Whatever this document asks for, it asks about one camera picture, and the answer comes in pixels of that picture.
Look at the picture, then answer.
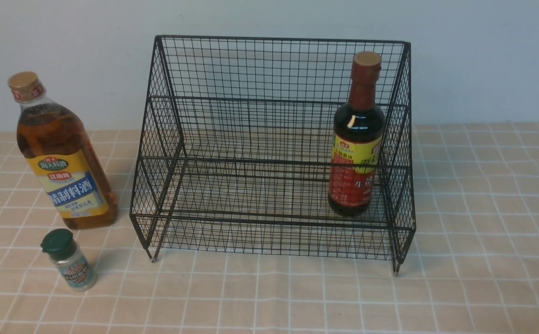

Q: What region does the small green-capped pepper shaker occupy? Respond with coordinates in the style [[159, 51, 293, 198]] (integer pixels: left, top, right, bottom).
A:
[[40, 228, 97, 292]]

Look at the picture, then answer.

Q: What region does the checkered peach tablecloth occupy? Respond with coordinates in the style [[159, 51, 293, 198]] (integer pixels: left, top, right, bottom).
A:
[[0, 123, 539, 334]]

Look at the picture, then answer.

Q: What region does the large cooking wine bottle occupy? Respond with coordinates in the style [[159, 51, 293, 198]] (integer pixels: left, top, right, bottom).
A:
[[8, 71, 118, 230]]

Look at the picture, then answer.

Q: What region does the black wire mesh rack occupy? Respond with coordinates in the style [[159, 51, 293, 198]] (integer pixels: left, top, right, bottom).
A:
[[129, 35, 416, 274]]

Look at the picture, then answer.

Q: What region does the dark soy sauce bottle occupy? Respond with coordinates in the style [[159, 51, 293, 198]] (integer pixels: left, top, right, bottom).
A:
[[327, 51, 385, 217]]

